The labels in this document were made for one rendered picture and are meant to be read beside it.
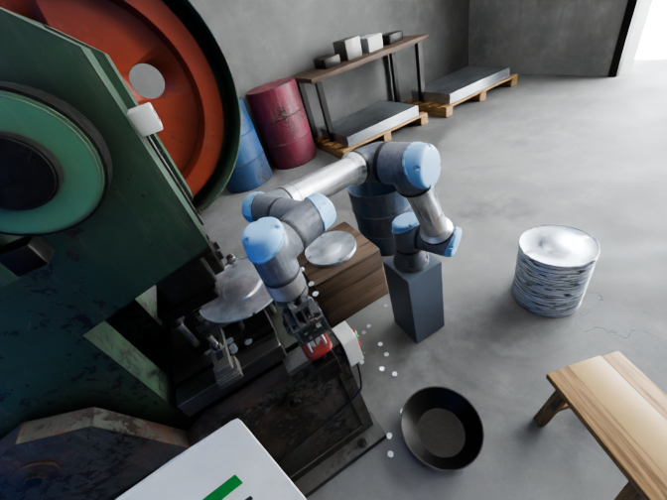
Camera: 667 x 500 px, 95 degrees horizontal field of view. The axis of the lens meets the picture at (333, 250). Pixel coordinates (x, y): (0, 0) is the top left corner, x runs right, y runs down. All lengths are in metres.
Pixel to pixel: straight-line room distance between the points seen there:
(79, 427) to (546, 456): 1.40
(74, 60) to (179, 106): 0.59
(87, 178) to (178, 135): 0.70
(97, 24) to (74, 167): 0.71
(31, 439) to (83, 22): 0.99
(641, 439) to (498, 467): 0.46
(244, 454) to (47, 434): 0.48
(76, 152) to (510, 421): 1.51
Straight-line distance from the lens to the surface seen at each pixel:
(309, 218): 0.57
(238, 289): 1.01
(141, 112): 0.64
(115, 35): 1.19
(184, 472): 1.09
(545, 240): 1.69
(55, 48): 0.63
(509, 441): 1.49
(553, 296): 1.72
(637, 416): 1.26
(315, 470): 1.47
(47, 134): 0.53
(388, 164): 0.86
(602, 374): 1.30
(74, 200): 0.55
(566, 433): 1.55
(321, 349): 0.78
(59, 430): 0.92
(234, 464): 1.12
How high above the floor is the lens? 1.39
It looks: 37 degrees down
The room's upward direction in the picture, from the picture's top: 18 degrees counter-clockwise
